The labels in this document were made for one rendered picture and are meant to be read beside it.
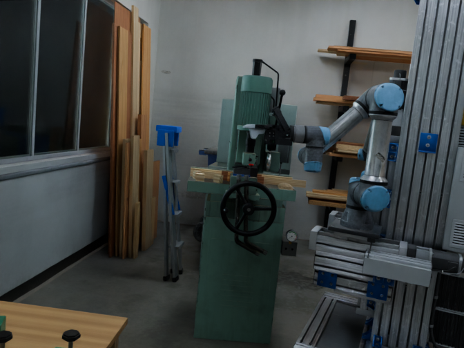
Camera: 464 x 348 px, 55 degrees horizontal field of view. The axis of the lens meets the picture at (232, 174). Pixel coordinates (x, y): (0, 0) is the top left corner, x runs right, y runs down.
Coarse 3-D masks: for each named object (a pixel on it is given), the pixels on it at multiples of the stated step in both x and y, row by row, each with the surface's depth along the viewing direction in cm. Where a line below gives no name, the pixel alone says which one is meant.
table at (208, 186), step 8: (192, 184) 241; (200, 184) 241; (208, 184) 241; (216, 184) 241; (224, 184) 241; (264, 184) 254; (272, 184) 257; (200, 192) 241; (208, 192) 241; (216, 192) 242; (224, 192) 242; (256, 192) 242; (272, 192) 242; (280, 192) 242; (288, 192) 242; (256, 200) 233; (288, 200) 243
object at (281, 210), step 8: (208, 200) 242; (208, 208) 242; (216, 208) 243; (232, 208) 243; (240, 208) 243; (280, 208) 244; (208, 216) 243; (216, 216) 243; (232, 216) 243; (240, 216) 243; (248, 216) 244; (256, 216) 244; (264, 216) 244; (280, 216) 244
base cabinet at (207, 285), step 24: (216, 240) 245; (240, 240) 245; (264, 240) 246; (216, 264) 246; (240, 264) 247; (264, 264) 247; (216, 288) 248; (240, 288) 248; (264, 288) 249; (216, 312) 250; (240, 312) 250; (264, 312) 250; (216, 336) 252; (240, 336) 252; (264, 336) 252
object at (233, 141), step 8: (240, 80) 268; (240, 88) 269; (232, 120) 286; (232, 128) 272; (232, 136) 272; (232, 144) 273; (264, 144) 274; (232, 152) 274; (264, 152) 274; (232, 160) 274; (232, 168) 275
